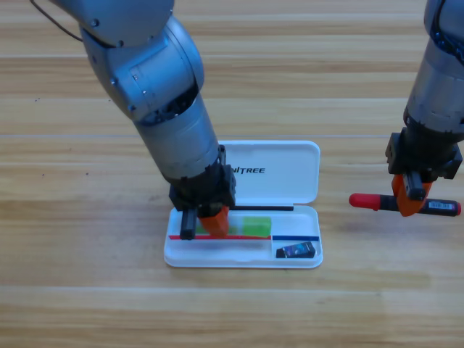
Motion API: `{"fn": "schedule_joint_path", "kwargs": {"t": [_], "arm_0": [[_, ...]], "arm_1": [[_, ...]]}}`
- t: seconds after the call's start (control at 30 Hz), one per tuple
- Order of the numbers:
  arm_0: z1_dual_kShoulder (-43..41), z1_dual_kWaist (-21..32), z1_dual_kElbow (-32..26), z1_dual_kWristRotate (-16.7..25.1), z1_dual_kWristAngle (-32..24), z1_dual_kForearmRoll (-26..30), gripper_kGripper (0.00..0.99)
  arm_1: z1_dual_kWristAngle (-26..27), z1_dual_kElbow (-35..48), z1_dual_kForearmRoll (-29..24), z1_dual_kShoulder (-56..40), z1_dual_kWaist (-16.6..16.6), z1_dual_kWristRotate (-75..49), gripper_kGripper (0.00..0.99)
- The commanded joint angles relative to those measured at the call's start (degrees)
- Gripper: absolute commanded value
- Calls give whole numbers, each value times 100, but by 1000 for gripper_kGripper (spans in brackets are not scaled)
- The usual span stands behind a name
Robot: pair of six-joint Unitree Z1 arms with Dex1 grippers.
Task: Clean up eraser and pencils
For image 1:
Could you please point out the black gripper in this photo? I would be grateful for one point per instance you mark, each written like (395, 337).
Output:
(424, 156)
(206, 192)

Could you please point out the white Unitree pencil case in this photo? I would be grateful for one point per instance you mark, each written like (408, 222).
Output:
(282, 174)

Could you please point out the black marker with red cap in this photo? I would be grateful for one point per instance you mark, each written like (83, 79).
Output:
(366, 201)

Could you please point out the dark blue eraser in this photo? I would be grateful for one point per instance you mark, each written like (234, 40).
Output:
(295, 251)

